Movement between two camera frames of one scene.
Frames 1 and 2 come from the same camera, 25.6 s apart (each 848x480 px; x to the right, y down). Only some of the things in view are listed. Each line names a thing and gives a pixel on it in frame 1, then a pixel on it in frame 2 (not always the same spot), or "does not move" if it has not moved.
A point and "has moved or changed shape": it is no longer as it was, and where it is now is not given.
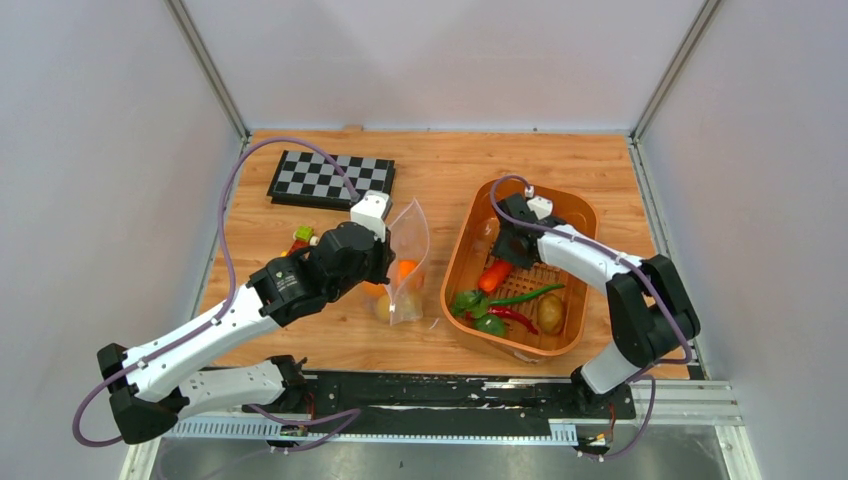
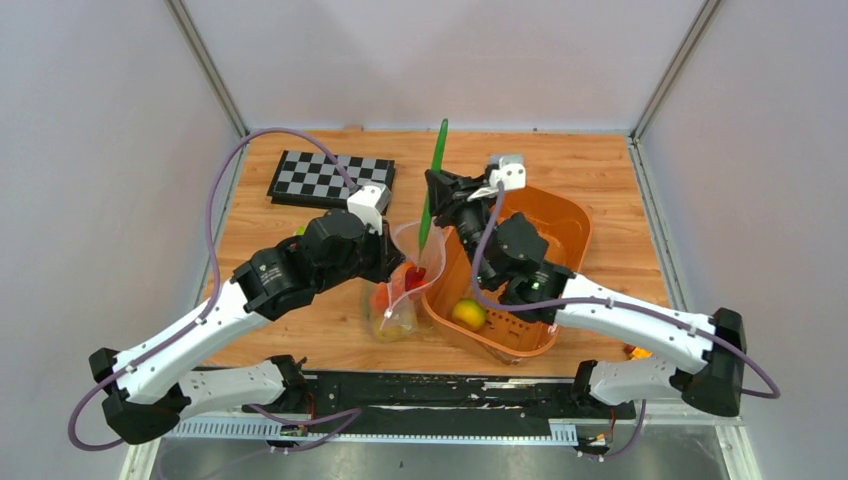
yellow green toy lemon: [491, 324] to [470, 314]
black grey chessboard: [313, 178] does not move
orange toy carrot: [493, 275] has moved or changed shape
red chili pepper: [516, 315] to [414, 278]
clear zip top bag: [402, 300] has moved or changed shape
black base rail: [412, 394] does not move
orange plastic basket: [471, 234] has moved or changed shape
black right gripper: [502, 252] to [450, 195]
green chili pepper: [527, 298] has moved or changed shape
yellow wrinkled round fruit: [383, 306] to [395, 333]
